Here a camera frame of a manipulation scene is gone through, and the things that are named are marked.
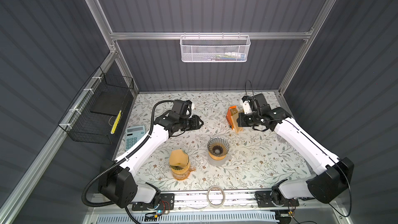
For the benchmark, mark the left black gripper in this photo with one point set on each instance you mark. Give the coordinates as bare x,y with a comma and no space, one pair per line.
193,123

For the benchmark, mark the orange glass carafe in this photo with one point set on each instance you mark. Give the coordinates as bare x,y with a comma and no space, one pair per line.
182,174

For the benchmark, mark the tape roll centre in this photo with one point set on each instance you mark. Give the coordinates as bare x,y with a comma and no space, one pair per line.
215,196

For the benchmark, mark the white vented cable duct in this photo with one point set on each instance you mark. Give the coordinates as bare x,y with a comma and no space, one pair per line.
227,217

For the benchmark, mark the yellow striped stick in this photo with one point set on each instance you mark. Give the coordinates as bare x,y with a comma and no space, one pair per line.
116,122

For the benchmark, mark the black wire basket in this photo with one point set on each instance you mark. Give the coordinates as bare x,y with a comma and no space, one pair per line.
91,117

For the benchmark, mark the green glass dripper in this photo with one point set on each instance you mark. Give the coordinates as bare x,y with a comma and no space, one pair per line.
179,168

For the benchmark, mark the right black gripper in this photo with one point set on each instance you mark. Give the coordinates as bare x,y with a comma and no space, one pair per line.
245,120

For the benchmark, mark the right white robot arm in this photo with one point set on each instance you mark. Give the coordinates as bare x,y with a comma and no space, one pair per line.
332,175

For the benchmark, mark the grey glass dripper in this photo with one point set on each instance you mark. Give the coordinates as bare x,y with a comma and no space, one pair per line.
218,146

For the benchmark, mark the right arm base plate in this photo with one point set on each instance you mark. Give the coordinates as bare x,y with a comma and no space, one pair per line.
271,198

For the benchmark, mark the white wire basket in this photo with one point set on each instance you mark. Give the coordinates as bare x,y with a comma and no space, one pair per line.
214,48

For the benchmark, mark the light blue calculator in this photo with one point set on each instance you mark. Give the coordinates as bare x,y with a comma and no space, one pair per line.
133,135

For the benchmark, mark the orange coffee filter box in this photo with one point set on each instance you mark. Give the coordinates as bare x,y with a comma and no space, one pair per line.
232,115

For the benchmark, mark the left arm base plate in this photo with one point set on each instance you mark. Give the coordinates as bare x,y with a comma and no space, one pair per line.
166,202

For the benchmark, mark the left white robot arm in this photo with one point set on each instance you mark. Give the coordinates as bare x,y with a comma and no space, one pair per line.
116,179

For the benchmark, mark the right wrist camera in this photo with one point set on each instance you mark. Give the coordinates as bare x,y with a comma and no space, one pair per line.
246,103

